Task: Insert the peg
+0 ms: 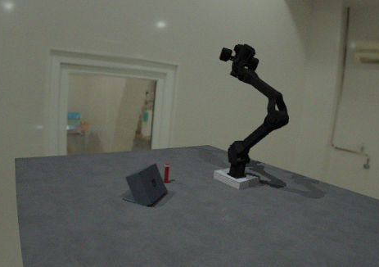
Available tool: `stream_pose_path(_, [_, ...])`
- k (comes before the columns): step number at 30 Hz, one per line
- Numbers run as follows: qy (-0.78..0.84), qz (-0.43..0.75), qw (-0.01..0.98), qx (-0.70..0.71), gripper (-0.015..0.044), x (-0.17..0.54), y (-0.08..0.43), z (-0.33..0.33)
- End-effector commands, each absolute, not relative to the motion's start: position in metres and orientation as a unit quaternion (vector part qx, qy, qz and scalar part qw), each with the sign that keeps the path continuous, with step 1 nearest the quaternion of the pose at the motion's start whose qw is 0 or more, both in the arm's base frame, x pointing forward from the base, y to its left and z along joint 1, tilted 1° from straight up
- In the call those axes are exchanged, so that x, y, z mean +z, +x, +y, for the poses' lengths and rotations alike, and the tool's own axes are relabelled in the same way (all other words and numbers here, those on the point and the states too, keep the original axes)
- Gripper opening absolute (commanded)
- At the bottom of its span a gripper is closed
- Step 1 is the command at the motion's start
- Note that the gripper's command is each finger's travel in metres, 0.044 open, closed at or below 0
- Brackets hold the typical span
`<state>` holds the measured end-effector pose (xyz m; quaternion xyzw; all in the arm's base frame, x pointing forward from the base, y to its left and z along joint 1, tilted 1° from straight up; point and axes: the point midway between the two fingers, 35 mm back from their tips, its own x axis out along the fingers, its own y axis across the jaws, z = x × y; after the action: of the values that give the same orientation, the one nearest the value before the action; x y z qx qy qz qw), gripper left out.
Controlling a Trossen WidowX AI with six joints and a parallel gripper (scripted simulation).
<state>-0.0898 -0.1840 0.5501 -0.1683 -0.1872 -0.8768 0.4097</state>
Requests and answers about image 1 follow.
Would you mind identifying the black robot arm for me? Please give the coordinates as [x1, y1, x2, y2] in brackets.
[227, 44, 289, 179]

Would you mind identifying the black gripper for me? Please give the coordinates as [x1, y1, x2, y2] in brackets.
[219, 48, 259, 70]

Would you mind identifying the blue-grey sloped panel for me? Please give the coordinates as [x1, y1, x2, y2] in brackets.
[123, 164, 167, 206]

